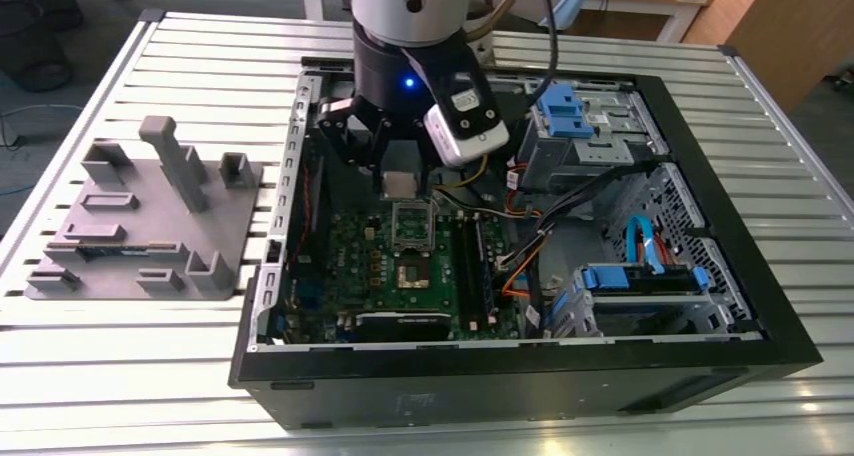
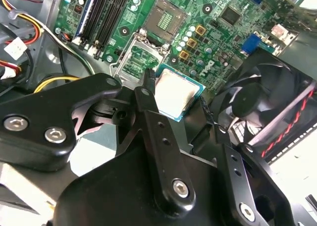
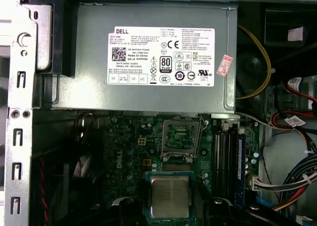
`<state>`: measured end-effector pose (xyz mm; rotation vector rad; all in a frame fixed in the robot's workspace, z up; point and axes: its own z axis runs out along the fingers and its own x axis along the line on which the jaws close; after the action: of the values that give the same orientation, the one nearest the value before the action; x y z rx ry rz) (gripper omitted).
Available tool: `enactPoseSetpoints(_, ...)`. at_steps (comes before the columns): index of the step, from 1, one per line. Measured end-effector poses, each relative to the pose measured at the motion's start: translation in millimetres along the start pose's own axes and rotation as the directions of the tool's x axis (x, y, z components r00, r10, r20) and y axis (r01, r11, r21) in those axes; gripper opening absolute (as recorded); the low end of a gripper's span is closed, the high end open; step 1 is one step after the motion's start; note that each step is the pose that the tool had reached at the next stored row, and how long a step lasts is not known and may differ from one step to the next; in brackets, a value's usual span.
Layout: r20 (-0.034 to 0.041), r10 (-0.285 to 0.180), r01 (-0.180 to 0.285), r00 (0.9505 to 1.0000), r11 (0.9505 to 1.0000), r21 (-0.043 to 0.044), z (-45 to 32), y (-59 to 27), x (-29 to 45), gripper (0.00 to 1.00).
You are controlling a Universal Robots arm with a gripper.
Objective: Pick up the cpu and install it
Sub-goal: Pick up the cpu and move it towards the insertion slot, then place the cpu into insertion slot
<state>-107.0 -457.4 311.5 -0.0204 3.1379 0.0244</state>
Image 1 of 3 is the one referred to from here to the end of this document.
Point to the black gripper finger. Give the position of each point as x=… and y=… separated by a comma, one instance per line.
x=343, y=136
x=403, y=156

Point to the silver CPU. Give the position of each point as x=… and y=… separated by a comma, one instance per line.
x=402, y=185

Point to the grey power supply unit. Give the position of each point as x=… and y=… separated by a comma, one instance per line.
x=336, y=88

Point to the green Dell motherboard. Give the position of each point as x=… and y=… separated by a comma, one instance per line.
x=353, y=236

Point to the black RAM slot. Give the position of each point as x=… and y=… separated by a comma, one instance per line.
x=470, y=271
x=464, y=271
x=478, y=271

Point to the blue plastic bay latch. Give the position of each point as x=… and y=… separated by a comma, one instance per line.
x=563, y=113

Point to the silver disk bay with latch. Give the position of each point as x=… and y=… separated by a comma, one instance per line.
x=600, y=151

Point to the grey parts rack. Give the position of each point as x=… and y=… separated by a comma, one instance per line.
x=153, y=216

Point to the black graphics card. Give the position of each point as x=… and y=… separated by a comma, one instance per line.
x=400, y=326

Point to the black table corner cap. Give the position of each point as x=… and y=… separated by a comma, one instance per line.
x=728, y=51
x=149, y=16

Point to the hard disk in blue carrier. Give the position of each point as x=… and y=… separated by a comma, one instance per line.
x=607, y=279

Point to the RAM stick with blue label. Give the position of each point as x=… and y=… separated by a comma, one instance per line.
x=113, y=251

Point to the dark floor equipment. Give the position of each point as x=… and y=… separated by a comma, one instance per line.
x=40, y=61

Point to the black PC case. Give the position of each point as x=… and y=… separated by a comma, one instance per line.
x=467, y=391

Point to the wooden cabinet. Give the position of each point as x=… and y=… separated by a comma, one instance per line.
x=794, y=36

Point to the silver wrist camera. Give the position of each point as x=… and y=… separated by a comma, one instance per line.
x=467, y=141

